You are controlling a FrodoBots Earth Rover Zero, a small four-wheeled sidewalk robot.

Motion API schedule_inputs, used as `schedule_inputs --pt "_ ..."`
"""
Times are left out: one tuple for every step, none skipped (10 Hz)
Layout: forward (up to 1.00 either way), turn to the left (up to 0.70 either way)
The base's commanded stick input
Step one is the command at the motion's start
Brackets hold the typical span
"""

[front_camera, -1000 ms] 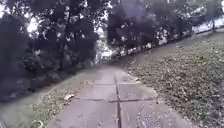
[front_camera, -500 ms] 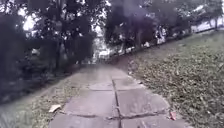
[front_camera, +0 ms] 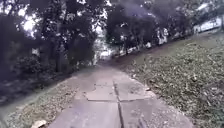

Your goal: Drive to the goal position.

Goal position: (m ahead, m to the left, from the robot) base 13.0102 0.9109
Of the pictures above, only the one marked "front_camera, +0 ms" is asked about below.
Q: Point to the dense dark trees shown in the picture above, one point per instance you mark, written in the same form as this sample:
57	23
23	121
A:
63	40
140	26

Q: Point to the grey concrete slab path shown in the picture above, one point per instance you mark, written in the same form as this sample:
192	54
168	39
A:
100	113

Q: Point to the leaf-strewn grass slope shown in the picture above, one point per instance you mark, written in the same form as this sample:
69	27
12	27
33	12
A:
180	76

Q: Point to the grass verge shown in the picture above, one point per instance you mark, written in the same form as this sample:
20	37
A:
36	106

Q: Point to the white wall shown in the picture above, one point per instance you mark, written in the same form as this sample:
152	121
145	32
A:
208	25

